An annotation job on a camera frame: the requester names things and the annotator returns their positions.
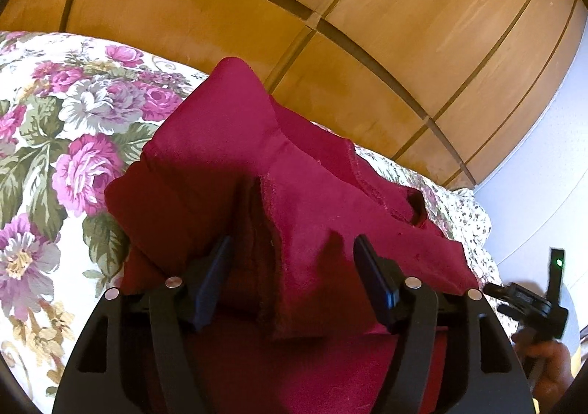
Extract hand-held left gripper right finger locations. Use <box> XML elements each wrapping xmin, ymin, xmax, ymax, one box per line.
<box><xmin>353</xmin><ymin>234</ymin><xmax>536</xmax><ymax>414</ymax></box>

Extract wooden panelled headboard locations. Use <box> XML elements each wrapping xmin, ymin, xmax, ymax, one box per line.
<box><xmin>0</xmin><ymin>0</ymin><xmax>580</xmax><ymax>191</ymax></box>

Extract floral bedspread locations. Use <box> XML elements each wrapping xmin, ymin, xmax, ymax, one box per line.
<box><xmin>0</xmin><ymin>30</ymin><xmax>503</xmax><ymax>410</ymax></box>

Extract person's right hand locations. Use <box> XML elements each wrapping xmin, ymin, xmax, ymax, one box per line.
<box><xmin>511</xmin><ymin>330</ymin><xmax>576</xmax><ymax>406</ymax></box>

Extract dark red garment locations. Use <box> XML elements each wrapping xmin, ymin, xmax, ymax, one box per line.
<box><xmin>105</xmin><ymin>57</ymin><xmax>481</xmax><ymax>414</ymax></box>

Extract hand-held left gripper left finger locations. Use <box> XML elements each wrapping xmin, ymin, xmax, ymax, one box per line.
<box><xmin>51</xmin><ymin>235</ymin><xmax>233</xmax><ymax>414</ymax></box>

